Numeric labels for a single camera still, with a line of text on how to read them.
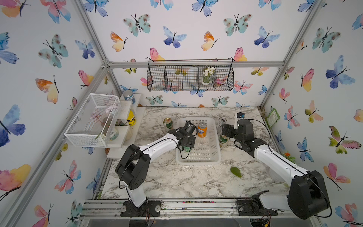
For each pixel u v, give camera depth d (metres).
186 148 0.91
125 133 0.86
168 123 0.98
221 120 0.94
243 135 0.64
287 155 0.73
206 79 0.96
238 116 0.75
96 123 0.76
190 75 0.99
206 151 0.96
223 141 0.91
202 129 0.94
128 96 0.96
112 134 0.79
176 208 0.75
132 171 0.46
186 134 0.69
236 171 0.87
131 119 1.02
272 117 1.10
